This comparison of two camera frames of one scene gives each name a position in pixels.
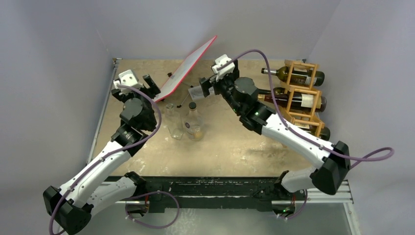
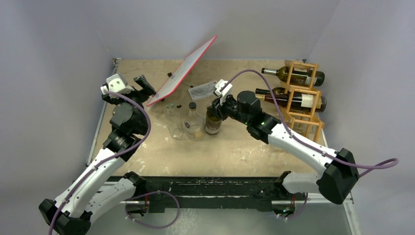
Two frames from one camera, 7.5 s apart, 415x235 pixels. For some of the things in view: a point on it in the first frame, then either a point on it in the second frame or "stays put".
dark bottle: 298,76 stays put
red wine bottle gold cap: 301,101 stays put
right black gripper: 209,86 to 217,107
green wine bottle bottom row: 325,132 to 213,124
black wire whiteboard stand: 170,74 stays put
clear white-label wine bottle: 194,124 stays put
